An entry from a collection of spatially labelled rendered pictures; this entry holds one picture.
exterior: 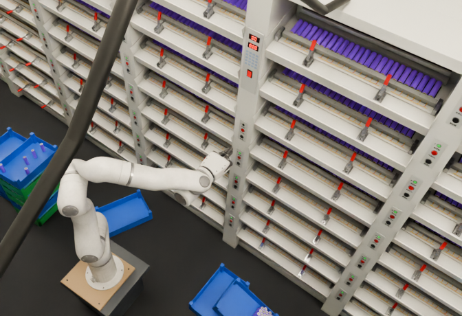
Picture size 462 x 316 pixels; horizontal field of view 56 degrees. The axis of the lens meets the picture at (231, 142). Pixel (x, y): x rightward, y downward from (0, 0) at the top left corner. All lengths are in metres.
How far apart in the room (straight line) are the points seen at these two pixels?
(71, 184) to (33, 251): 1.24
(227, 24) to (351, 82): 0.51
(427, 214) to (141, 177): 1.05
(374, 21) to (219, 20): 0.60
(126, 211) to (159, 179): 1.27
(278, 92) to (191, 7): 0.47
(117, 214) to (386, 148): 1.84
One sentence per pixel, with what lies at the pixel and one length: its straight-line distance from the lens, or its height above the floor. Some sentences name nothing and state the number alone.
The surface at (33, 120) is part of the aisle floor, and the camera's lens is 3.58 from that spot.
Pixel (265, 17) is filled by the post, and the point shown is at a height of 1.63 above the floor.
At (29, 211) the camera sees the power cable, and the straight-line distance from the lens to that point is 0.65.
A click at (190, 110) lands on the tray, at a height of 0.94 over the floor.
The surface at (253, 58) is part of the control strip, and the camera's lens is 1.62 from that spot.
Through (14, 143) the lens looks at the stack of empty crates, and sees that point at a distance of 3.11.
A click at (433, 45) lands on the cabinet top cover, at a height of 1.75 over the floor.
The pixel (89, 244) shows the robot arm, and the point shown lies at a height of 0.74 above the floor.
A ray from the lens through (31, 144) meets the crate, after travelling 2.84.
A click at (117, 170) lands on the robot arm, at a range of 1.61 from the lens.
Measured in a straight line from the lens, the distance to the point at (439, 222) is 1.75.
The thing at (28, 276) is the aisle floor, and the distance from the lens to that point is 2.83.
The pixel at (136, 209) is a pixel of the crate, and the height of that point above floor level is 0.00.
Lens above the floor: 2.43
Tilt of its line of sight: 49 degrees down
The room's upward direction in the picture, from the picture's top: 6 degrees clockwise
